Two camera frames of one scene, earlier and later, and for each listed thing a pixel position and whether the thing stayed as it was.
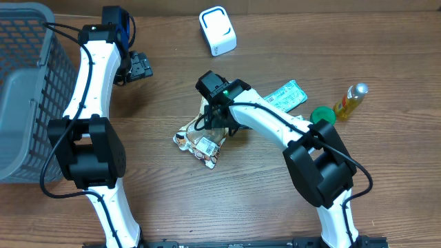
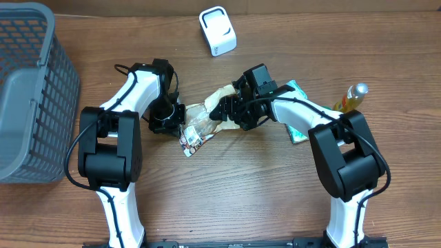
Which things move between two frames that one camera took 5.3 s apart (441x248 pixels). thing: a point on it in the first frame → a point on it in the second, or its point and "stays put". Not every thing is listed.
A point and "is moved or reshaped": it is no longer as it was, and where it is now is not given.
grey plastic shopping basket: x=38 y=78 stays put
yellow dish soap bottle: x=355 y=93 stays put
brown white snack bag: x=205 y=143 is moved or reshaped
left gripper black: x=141 y=66 → x=172 y=126
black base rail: x=364 y=242 stays put
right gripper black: x=218 y=122 → x=232 y=108
